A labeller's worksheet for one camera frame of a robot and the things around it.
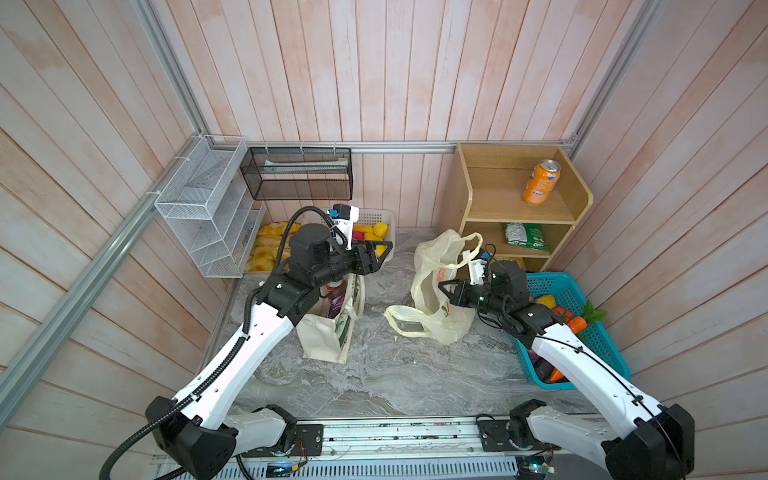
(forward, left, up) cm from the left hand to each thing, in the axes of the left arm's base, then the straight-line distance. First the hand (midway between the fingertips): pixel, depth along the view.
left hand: (383, 252), depth 66 cm
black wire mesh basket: (+47, +30, -12) cm, 57 cm away
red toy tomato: (+1, -57, -31) cm, 64 cm away
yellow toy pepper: (+7, -54, -32) cm, 63 cm away
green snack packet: (+21, -45, -16) cm, 52 cm away
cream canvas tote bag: (-10, +15, -23) cm, 30 cm away
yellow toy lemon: (+37, 0, -30) cm, 48 cm away
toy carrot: (-3, -58, -28) cm, 65 cm away
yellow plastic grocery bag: (+5, -14, -9) cm, 18 cm away
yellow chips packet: (+24, -51, -33) cm, 65 cm away
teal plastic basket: (-6, -62, -28) cm, 68 cm away
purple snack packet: (+6, +14, -28) cm, 32 cm away
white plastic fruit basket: (+42, +2, -28) cm, 51 cm away
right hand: (0, -15, -13) cm, 20 cm away
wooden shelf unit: (+24, -40, -4) cm, 47 cm away
